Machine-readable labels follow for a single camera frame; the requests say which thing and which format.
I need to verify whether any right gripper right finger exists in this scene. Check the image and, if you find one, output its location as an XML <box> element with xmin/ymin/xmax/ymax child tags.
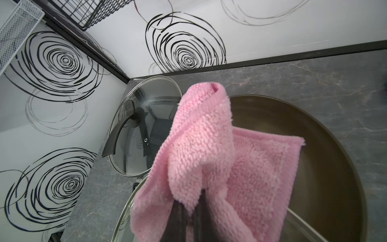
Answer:
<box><xmin>193</xmin><ymin>190</ymin><xmax>219</xmax><ymax>242</ymax></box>

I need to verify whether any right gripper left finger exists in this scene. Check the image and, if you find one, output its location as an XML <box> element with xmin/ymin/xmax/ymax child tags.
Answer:
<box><xmin>160</xmin><ymin>200</ymin><xmax>187</xmax><ymax>242</ymax></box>

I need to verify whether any white mesh shelf basket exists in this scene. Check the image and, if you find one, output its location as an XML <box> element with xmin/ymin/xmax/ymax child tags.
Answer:
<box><xmin>1</xmin><ymin>1</ymin><xmax>45</xmax><ymax>74</ymax></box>

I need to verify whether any black wire basket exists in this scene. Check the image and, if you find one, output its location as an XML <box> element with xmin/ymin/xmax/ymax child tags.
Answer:
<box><xmin>48</xmin><ymin>0</ymin><xmax>132</xmax><ymax>31</ymax></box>

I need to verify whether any pink cloth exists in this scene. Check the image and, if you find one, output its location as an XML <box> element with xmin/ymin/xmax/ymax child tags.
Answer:
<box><xmin>131</xmin><ymin>82</ymin><xmax>305</xmax><ymax>242</ymax></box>

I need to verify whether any glass pot lid black knob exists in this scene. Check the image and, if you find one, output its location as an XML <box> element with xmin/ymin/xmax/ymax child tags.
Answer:
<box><xmin>111</xmin><ymin>174</ymin><xmax>327</xmax><ymax>242</ymax></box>

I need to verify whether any glass lid on black pan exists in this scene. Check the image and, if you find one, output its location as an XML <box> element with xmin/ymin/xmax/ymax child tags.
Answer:
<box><xmin>102</xmin><ymin>76</ymin><xmax>182</xmax><ymax>177</ymax></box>

